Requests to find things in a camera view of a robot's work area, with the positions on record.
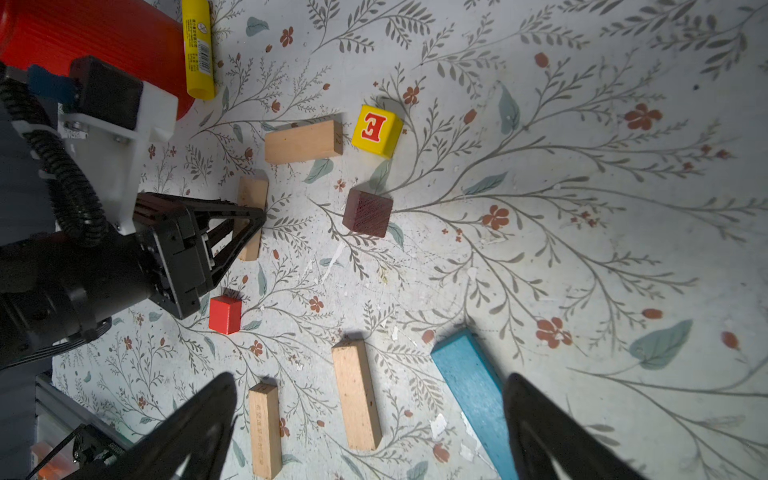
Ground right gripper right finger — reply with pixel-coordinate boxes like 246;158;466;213
503;373;642;479

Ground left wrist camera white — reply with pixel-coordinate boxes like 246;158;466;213
23;56;180;236

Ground wood block plank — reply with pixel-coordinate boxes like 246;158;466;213
237;170;269;262
331;340;382;451
264;120;343;165
248;382;283;479

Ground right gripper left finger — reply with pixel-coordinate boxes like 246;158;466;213
70;372;237;479

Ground dark brown cube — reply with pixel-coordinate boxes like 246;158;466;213
342;189;393;238

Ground red pencil cup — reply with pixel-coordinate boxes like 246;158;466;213
1;0;194;118

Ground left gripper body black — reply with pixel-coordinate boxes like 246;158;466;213
133;192;215;319

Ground red cube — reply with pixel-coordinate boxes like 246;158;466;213
208;295;242;335

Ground teal block plank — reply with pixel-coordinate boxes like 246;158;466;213
431;329;518;479

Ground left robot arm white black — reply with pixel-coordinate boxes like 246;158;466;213
1;56;266;369

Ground yellow letter cube E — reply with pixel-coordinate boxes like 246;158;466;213
351;105;403;160

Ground black corrugated cable hose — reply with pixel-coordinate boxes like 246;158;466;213
0;77;110;248

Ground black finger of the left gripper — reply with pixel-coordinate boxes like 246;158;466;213
181;197;266;288

